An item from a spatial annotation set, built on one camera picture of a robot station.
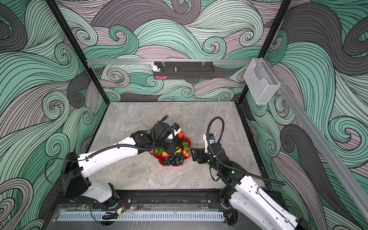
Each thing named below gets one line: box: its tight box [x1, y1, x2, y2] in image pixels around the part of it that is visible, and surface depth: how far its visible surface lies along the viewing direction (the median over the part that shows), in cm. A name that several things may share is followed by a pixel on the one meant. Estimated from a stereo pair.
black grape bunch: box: [161, 152, 185, 167], surface depth 81 cm
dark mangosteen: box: [179, 139, 190, 150], surface depth 89 cm
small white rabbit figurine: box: [150, 61, 161, 72], surface depth 87 cm
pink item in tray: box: [154, 76, 168, 81], surface depth 91 cm
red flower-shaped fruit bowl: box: [152, 136, 192, 167], surface depth 83 cm
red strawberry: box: [182, 147, 191, 158], surface depth 85 cm
